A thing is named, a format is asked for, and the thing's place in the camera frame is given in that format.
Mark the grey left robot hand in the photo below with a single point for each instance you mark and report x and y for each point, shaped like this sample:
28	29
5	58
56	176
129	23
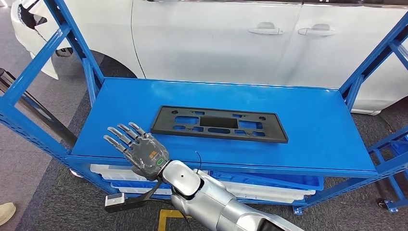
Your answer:
146	153

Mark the black plastic plate frame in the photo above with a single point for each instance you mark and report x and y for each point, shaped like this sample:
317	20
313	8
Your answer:
161	122

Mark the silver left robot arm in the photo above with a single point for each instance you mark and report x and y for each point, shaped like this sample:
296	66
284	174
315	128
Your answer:
207	197

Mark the blue metal shelf rack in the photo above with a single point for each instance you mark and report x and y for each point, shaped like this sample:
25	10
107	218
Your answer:
287	150

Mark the white plastic crate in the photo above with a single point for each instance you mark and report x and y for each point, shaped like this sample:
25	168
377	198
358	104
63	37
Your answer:
137	190
271	198
271	190
108	172

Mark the round metal floor base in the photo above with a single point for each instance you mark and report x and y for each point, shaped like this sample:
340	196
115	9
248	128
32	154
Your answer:
76	174

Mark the dark barrier bar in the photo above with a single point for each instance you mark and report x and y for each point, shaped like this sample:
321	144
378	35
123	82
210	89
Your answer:
47	119

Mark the white car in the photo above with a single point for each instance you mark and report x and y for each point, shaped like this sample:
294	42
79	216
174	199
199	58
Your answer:
207	41

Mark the person's foot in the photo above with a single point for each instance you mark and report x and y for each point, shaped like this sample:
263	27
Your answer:
6	213

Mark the blue metal rack with castors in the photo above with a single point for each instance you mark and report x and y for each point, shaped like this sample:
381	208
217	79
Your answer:
391	205

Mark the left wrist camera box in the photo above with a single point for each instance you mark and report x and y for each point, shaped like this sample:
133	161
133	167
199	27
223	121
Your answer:
114	200

